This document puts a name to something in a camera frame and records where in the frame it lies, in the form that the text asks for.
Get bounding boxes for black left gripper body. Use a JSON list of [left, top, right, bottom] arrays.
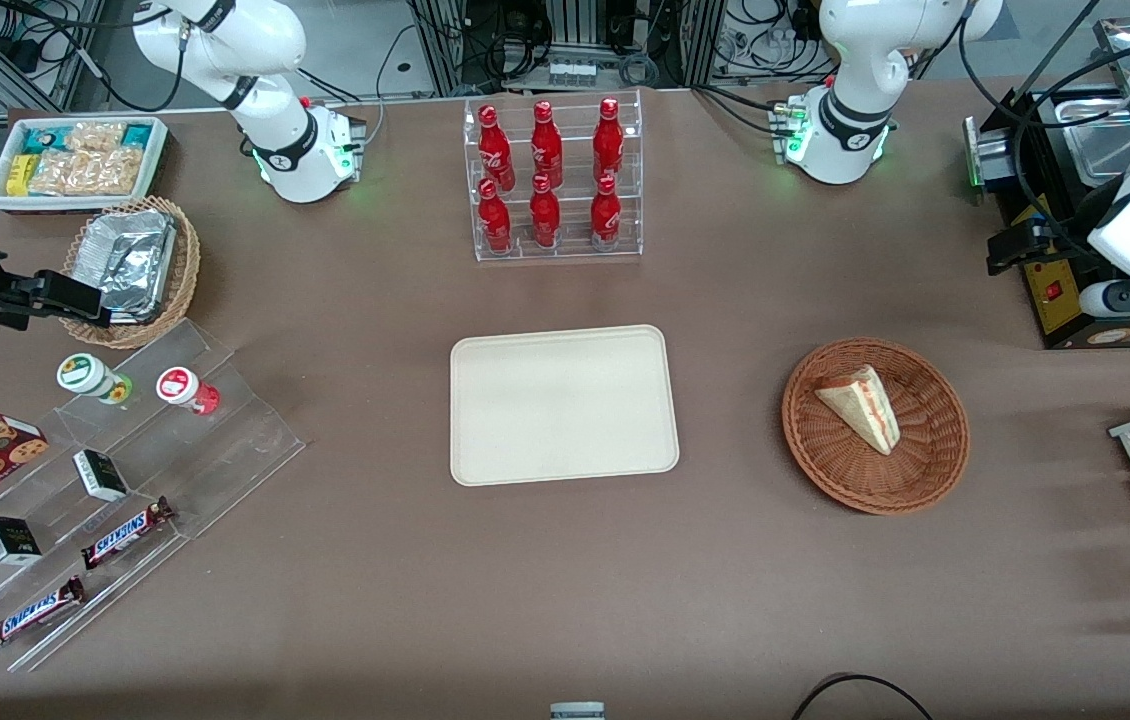
[[1022, 220, 1092, 264]]

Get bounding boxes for triangle sandwich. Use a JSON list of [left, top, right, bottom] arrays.
[[814, 364, 902, 458]]

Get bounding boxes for light tan wicker basket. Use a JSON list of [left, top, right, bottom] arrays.
[[60, 195, 202, 351]]

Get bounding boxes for brown round wicker basket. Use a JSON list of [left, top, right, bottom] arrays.
[[782, 337, 972, 517]]

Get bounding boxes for beige rectangular tray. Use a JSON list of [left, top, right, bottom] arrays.
[[450, 324, 681, 488]]

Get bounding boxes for black food warmer appliance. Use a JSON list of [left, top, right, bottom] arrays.
[[963, 15, 1130, 351]]

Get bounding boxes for stacked aluminium foil containers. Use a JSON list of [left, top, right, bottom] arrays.
[[75, 209, 179, 327]]

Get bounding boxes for green lid yogurt cup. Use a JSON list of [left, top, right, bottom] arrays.
[[56, 353, 135, 406]]

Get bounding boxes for stainless steel pan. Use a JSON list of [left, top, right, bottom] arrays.
[[1057, 115, 1130, 188]]

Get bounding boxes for clear bag of crackers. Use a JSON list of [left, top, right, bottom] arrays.
[[65, 121, 127, 152], [27, 147, 145, 198]]

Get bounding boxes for red lid yogurt cup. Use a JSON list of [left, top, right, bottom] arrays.
[[156, 367, 222, 417]]

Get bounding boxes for white plastic snack bin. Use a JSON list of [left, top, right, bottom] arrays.
[[0, 116, 170, 216]]

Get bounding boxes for small black carton box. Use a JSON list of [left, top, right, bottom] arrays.
[[0, 515, 44, 568], [72, 449, 131, 504]]

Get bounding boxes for clear acrylic stepped shelf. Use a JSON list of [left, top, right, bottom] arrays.
[[0, 318, 309, 674]]

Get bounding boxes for Snickers chocolate bar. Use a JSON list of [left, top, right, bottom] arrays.
[[0, 575, 87, 654], [80, 496, 177, 572]]

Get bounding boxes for clear acrylic bottle rack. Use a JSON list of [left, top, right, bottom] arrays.
[[463, 88, 645, 264]]

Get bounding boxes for red cola bottle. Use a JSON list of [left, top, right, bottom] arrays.
[[530, 100, 565, 189], [477, 104, 517, 193], [592, 97, 625, 184], [589, 175, 623, 248], [528, 174, 563, 250], [476, 178, 514, 255]]

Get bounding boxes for black cable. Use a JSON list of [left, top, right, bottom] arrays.
[[790, 672, 937, 720]]

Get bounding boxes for aluminium frame rack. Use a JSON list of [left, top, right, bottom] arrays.
[[409, 0, 727, 97]]

